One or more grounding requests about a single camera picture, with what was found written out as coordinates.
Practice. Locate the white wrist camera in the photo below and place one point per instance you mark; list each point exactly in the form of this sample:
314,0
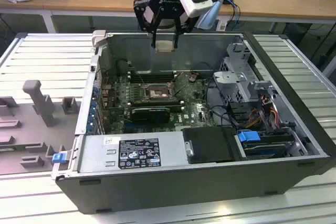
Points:
194,7

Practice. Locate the black graphics card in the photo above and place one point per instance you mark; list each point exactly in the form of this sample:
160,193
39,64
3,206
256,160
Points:
151,115

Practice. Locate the black RAM slot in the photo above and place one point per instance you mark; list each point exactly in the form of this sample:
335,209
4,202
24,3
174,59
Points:
155,100
157,78
157,73
155,105

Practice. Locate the silver CPU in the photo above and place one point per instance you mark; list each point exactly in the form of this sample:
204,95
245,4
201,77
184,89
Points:
165,46

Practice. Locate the green RAM stick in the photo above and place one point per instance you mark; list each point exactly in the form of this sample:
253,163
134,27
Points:
11,149

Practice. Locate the black plastic shroud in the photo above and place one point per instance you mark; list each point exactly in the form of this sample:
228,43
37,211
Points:
207,142

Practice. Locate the white power adapter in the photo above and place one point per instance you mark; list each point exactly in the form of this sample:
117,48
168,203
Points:
221,25

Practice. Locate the metal locking lever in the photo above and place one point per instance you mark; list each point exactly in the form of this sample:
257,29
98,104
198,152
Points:
175,79
142,80

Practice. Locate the black PC case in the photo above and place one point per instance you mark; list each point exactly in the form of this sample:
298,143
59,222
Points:
183,187

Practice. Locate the blue expansion slot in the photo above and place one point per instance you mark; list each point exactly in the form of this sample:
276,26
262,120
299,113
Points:
128,124

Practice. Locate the black hard disk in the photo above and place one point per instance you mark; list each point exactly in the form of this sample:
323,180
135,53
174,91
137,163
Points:
262,149

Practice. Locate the CPU socket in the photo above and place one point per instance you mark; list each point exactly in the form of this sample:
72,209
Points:
157,91

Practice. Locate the pale blue teach pendant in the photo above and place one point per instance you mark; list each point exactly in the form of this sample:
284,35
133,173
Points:
210,15

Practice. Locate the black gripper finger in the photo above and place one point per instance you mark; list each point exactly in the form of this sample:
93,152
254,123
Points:
139,14
187,26

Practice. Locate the blue disk carrier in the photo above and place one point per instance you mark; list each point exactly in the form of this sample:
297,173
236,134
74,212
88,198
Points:
248,137

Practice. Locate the blue plastic latch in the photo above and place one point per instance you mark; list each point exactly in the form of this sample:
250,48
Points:
58,158

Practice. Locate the metal drive cage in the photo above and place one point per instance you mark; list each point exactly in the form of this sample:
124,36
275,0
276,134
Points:
236,85

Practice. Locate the grey parts rack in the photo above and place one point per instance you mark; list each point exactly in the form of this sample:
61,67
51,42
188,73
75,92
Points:
39,98

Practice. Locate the silver power supply unit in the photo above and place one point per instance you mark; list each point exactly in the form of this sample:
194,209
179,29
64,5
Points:
99,153

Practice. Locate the green motherboard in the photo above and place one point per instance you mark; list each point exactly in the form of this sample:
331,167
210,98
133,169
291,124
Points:
189,103

